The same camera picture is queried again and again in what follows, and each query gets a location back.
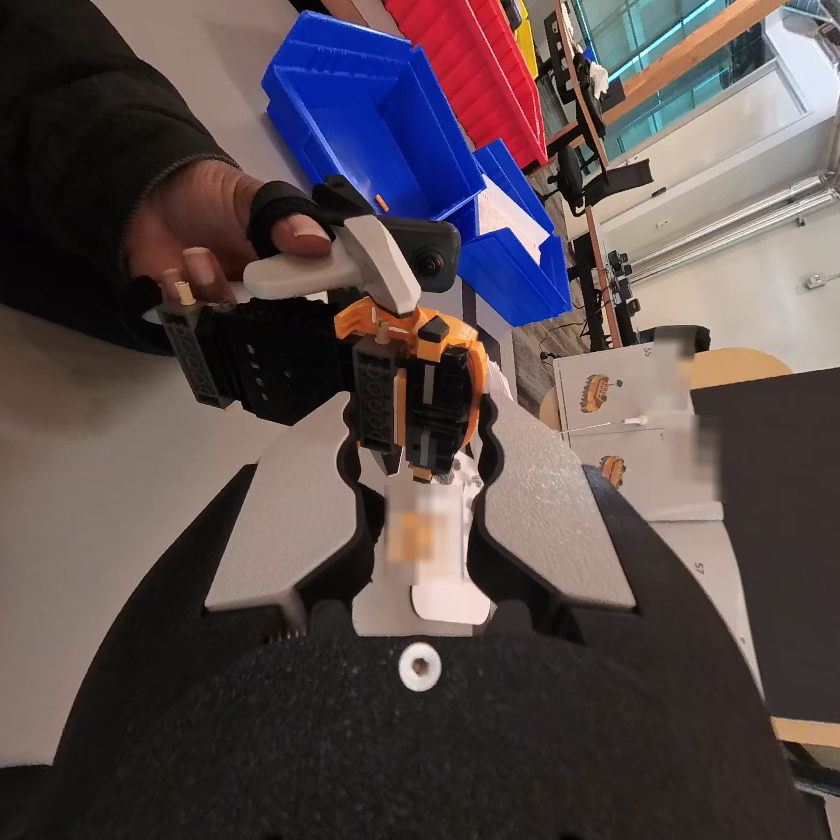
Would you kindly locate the black backdrop panel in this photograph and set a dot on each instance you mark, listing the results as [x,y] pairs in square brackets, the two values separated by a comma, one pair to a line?
[774,525]

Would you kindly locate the red plastic bin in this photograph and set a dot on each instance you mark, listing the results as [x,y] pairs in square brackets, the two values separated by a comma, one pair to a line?
[472,65]

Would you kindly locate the blue plastic bin with paper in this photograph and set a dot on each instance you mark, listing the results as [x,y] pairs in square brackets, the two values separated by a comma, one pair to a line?
[518,289]

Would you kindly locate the metal pipes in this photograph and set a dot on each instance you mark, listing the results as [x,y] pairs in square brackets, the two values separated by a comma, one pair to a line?
[754,210]

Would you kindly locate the black office chair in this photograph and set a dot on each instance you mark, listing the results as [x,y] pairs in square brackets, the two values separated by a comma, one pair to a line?
[571,174]

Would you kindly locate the wooden edged office desk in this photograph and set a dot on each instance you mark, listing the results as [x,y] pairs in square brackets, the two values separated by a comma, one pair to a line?
[577,98]
[597,275]

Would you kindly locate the white book stand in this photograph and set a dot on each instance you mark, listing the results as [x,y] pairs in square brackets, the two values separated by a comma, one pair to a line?
[636,420]

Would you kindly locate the lego instruction booklet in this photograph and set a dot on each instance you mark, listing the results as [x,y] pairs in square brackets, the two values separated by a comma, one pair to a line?
[604,407]

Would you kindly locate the person's left forearm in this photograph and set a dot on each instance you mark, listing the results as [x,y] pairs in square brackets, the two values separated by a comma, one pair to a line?
[65,164]

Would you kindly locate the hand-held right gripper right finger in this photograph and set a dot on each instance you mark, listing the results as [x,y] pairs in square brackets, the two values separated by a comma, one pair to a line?
[558,525]

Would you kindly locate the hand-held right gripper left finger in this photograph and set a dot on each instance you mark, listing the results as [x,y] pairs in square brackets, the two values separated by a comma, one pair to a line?
[275,525]

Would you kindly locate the yellow plastic bin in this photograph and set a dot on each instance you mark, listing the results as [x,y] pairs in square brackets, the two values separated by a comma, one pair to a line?
[525,46]

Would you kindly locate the orange and black lego car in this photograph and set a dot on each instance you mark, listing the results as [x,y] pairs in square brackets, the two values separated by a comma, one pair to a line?
[275,367]

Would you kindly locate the person's left hand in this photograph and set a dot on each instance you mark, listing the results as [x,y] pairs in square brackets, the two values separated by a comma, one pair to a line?
[190,223]

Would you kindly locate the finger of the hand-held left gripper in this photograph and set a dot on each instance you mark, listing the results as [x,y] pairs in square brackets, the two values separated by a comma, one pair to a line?
[387,269]

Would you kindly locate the large blue plastic bin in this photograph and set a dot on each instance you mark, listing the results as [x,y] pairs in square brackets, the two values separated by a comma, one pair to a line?
[341,85]

